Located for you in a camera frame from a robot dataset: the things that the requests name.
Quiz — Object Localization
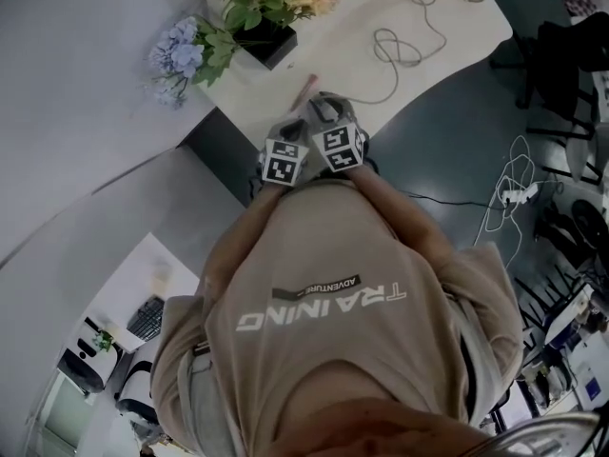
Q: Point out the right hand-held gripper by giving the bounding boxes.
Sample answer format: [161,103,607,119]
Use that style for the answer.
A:
[306,91,370,173]

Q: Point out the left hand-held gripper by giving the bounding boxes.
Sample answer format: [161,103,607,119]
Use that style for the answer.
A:
[259,118,311,189]

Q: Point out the white cable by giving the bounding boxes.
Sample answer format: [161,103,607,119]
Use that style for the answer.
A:
[349,0,448,107]

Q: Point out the person's left forearm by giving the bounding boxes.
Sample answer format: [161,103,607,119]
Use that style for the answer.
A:
[242,181,287,228]

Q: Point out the person's right forearm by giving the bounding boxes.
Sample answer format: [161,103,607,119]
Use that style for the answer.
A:
[354,164,458,256]

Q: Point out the white floor power strip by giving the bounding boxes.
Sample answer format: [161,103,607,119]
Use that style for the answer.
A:
[501,181,541,207]

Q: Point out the pink stick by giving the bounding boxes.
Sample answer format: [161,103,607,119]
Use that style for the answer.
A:
[287,73,320,113]

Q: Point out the black pot with artificial flowers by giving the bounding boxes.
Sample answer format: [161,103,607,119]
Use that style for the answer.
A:
[145,0,344,109]

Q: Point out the cream ornate dressing table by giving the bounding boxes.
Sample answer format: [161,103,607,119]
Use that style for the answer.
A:
[189,0,515,161]

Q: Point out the white desk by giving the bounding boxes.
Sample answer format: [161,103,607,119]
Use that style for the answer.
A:
[92,232,201,354]

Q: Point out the person's beige printed t-shirt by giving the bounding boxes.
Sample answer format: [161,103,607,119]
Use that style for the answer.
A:
[149,178,524,457]

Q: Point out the black office chair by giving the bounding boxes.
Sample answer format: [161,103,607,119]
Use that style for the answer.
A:
[489,11,599,113]

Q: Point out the black keyboard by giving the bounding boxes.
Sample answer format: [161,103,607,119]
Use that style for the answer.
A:
[127,296,166,340]

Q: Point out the grey chair with black legs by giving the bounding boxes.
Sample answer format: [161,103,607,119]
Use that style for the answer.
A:
[527,111,603,185]

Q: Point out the small green potted plant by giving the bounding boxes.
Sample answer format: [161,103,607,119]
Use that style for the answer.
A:
[92,329,115,354]

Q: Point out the white black rounded robot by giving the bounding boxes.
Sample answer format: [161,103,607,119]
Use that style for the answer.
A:
[59,345,120,394]
[116,359,161,423]

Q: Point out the black floor cable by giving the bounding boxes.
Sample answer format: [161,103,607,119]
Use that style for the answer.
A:
[402,190,494,208]

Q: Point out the white floor cables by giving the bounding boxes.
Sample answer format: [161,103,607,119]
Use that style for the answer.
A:
[470,133,543,270]

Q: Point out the grey head mount rim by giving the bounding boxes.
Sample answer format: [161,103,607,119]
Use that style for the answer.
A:
[480,409,603,457]

